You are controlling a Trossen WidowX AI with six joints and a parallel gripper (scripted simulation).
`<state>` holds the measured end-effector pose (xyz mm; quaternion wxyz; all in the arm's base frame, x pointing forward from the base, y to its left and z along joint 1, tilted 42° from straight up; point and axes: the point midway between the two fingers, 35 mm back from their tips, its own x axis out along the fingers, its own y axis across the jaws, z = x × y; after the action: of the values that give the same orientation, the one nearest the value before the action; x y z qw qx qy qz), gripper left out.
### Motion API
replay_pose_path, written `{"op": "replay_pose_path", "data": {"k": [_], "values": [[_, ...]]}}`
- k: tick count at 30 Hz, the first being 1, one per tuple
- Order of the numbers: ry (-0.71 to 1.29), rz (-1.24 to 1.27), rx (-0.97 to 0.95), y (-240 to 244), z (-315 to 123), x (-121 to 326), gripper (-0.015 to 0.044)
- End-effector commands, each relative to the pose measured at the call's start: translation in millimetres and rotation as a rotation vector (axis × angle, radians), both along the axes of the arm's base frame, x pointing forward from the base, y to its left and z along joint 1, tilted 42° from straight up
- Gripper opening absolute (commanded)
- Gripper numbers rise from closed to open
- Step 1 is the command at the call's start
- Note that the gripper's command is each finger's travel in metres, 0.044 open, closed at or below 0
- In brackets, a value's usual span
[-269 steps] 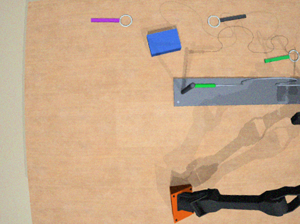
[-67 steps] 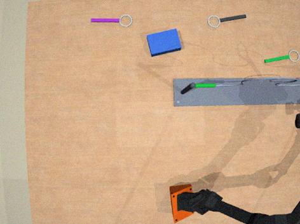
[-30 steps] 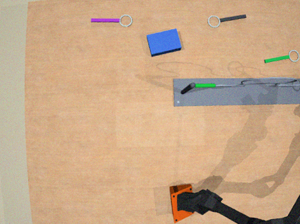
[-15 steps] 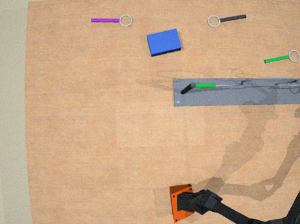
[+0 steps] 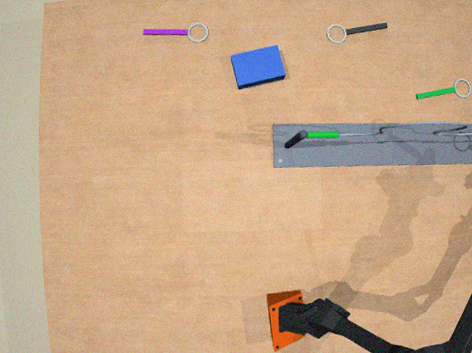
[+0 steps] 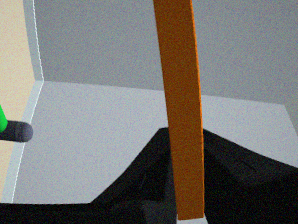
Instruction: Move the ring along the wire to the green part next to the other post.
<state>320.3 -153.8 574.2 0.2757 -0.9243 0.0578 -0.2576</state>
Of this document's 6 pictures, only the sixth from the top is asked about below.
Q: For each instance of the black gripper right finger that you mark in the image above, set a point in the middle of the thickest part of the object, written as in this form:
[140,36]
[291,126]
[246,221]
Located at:
[243,187]

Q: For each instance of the orange bar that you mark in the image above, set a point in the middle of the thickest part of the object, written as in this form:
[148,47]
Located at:
[177,44]

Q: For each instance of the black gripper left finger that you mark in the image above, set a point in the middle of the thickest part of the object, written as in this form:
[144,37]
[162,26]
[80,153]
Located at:
[143,194]

